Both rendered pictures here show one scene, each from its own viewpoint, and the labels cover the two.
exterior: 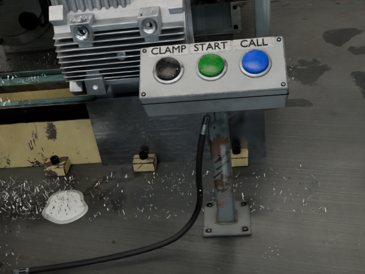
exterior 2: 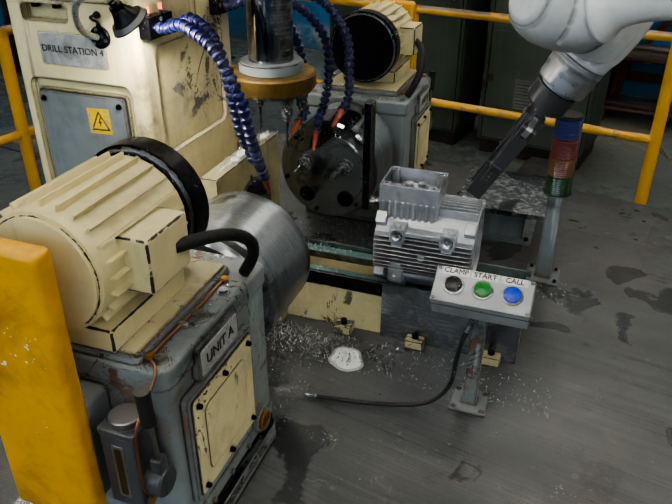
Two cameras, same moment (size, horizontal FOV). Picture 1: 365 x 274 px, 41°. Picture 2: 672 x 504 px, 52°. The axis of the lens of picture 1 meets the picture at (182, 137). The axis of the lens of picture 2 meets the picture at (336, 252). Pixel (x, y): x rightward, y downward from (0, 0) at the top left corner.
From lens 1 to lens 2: 64 cm
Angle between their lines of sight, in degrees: 11
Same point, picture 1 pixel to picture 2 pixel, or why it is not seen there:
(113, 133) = (396, 312)
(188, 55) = (469, 278)
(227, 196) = (473, 383)
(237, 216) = (477, 401)
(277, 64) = (527, 300)
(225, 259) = (460, 428)
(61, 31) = (381, 229)
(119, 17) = (426, 230)
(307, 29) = (593, 259)
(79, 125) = (371, 299)
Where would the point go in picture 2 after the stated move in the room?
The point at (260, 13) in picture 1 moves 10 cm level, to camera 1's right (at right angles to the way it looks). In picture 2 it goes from (546, 238) to (590, 242)
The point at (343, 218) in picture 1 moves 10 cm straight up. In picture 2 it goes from (558, 425) to (568, 383)
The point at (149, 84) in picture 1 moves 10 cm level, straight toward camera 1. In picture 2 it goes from (438, 291) to (438, 324)
